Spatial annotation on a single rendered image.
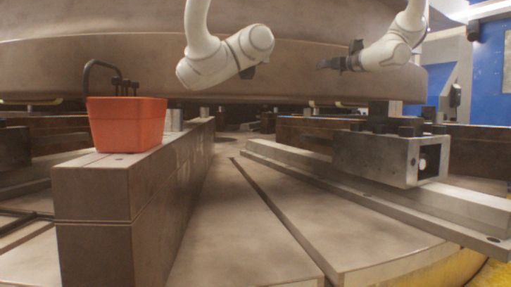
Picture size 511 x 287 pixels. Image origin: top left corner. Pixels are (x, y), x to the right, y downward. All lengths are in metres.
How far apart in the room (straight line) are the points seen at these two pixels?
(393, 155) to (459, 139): 1.21
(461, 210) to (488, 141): 1.22
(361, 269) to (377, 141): 0.59
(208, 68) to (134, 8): 0.84
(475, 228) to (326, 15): 1.22
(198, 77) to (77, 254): 0.48
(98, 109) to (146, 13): 0.90
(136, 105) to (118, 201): 0.21
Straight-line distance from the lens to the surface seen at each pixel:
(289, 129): 2.86
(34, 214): 1.40
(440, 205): 1.28
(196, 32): 0.70
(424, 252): 1.14
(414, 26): 1.07
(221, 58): 0.73
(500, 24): 5.63
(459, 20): 5.32
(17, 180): 1.86
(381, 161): 1.29
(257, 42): 0.72
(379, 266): 0.99
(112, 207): 0.53
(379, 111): 1.43
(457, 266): 1.48
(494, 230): 1.22
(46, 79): 1.55
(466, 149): 2.42
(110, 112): 0.63
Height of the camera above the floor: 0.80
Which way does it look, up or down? 5 degrees down
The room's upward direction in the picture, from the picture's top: 1 degrees clockwise
